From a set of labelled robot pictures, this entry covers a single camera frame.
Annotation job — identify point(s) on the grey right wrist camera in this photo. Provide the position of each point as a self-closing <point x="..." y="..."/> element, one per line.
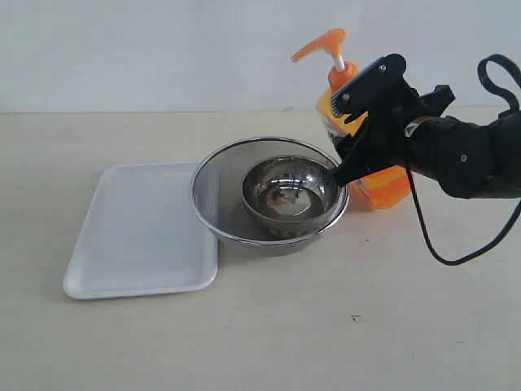
<point x="370" y="85"/>

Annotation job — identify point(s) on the orange pump soap bottle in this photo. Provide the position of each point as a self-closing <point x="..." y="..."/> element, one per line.
<point x="380" y="190"/>

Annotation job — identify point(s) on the white rectangular plastic tray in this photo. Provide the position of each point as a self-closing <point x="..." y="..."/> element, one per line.
<point x="141" y="237"/>

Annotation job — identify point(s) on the small stainless steel bowl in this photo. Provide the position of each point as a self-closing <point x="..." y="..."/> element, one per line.
<point x="292" y="194"/>

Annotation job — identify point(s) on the steel mesh strainer basket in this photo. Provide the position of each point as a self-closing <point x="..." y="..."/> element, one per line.
<point x="216" y="196"/>

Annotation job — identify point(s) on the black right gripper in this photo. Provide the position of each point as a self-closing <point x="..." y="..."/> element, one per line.
<point x="379" y="142"/>

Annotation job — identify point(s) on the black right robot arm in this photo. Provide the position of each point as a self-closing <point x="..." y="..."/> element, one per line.
<point x="407" y="129"/>

